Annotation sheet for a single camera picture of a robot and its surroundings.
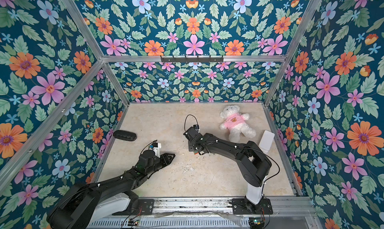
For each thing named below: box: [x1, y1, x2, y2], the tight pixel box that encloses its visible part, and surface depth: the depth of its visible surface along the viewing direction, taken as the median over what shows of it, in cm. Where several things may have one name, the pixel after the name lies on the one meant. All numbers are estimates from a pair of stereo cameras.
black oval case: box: [113, 130, 137, 142], surface depth 100 cm
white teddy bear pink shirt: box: [219, 104, 257, 143], surface depth 100 cm
